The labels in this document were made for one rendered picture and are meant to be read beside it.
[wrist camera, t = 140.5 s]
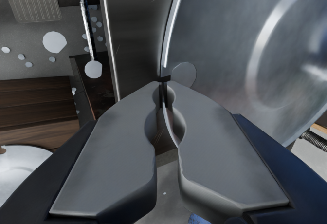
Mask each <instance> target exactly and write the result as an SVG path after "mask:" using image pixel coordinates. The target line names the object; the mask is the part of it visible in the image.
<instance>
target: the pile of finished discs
mask: <svg viewBox="0 0 327 224"><path fill-rule="evenodd" d="M1 147H2V148H5V149H6V153H3V154H0V208H1V206H2V205H3V204H4V203H5V201H6V200H7V199H8V198H9V197H10V195H11V194H12V193H13V192H14V191H15V190H16V189H17V188H18V186H19V185H20V184H21V183H22V182H23V181H24V180H25V179H26V178H27V177H28V176H29V175H30V174H31V173H32V172H33V171H34V170H35V169H36V168H37V167H39V166H40V165H41V164H42V163H43V162H44V161H45V160H46V159H47V158H48V157H50V156H51V155H52V154H53V152H52V151H50V150H48V149H45V148H42V147H38V146H33V145H23V144H14V145H4V146H1Z"/></svg>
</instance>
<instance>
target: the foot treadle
mask: <svg viewBox="0 0 327 224"><path fill-rule="evenodd" d="M9 2H10V5H11V8H12V10H13V13H14V16H15V18H16V20H17V21H18V22H20V23H27V22H40V21H53V20H60V19H61V18H62V17H61V12H60V7H69V6H80V5H79V0H9ZM87 3H88V5H100V0H87Z"/></svg>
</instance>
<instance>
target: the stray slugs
mask: <svg viewBox="0 0 327 224"><path fill-rule="evenodd" d="M43 44H44V46H45V48H46V49H47V50H48V51H50V52H53V53H59V52H60V51H61V50H62V49H63V47H64V46H65V45H66V44H67V42H66V39H65V37H64V36H63V35H62V34H60V33H58V32H55V31H52V32H48V33H47V34H46V35H45V36H44V37H43ZM85 73H86V75H87V76H88V77H90V78H98V77H100V76H101V74H102V64H101V63H100V62H98V61H94V60H92V61H90V62H88V63H87V64H86V66H85Z"/></svg>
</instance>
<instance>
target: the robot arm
mask: <svg viewBox="0 0 327 224"><path fill-rule="evenodd" d="M163 96H164V104H165V108H168V109H169V110H170V111H171V112H172V115H173V133H174V134H175V135H176V136H177V137H178V138H179V139H180V141H181V143H180V144H179V146H178V183H179V190H180V197H181V202H182V204H183V206H184V207H185V208H186V209H187V210H189V211H191V212H193V213H194V214H196V215H198V216H200V217H202V218H203V219H205V220H207V221H209V222H210V223H211V224H327V182H326V181H325V180H324V179H323V178H322V177H321V176H320V175H319V174H318V173H316V172H315V171H314V170H313V169H312V168H311V167H309V166H308V165H307V164H306V163H305V162H303V161H302V160H301V159H300V158H298V157H297V156H296V155H294V154H293V153H292V152H290V151H289V150H288V149H286V148H285V147H284V146H282V145H281V144H280V143H278V142H277V141H276V140H274V139H273V138H272V137H270V136H269V135H268V134H266V133H265V132H264V131H263V130H261V129H260V128H259V127H257V126H256V125H255V124H253V123H252V122H251V121H249V120H248V119H247V118H245V117H244V116H243V115H241V114H239V113H238V114H231V113H230V112H229V111H228V110H226V109H225V108H224V107H223V106H221V105H220V104H219V103H217V102H216V101H214V100H212V99H210V98H209V97H207V96H205V95H203V94H201V93H199V92H197V91H195V90H193V89H190V88H188V87H186V86H184V85H182V84H180V83H177V82H175V81H172V80H170V81H168V82H164V83H161V82H157V81H153V82H150V83H149V84H147V85H145V86H143V87H142V88H140V89H138V90H137V91H135V92H133V93H132V94H130V95H128V96H126V97H125V98H123V99H122V100H120V101H119V102H117V103H116V104H114V105H113V106H112V107H110V108H109V109H108V110H107V111H106V112H105V113H104V114H103V115H102V116H100V117H99V118H98V119H97V120H89V121H88V122H87V123H86V124H85V125H84V126H83V127H81V128H80V129H79V130H78V131H77V132H76V133H75V134H74V135H73V136H72V137H70V138H69V139H68V140H67V141H66V142H65V143H64V144H63V145H62V146H61V147H59V148H58V149H57V150H56V151H55V152H54V153H53V154H52V155H51V156H50V157H48V158H47V159H46V160H45V161H44V162H43V163H42V164H41V165H40V166H39V167H37V168H36V169H35V170H34V171H33V172H32V173H31V174H30V175H29V176H28V177H27V178H26V179H25V180H24V181H23V182H22V183H21V184H20V185H19V186H18V188H17V189H16V190H15V191H14V192H13V193H12V194H11V195H10V197H9V198H8V199H7V200H6V201H5V203H4V204H3V205H2V206H1V208H0V224H134V223H135V222H136V221H138V220H139V219H141V218H142V217H143V216H145V215H146V214H148V213H149V212H151V211H152V210H153V208H154V207H155V205H156V201H157V169H156V157H155V149H154V147H153V145H152V144H151V141H152V139H153V137H154V136H155V135H156V134H157V117H156V113H157V112H158V111H159V110H160V108H163Z"/></svg>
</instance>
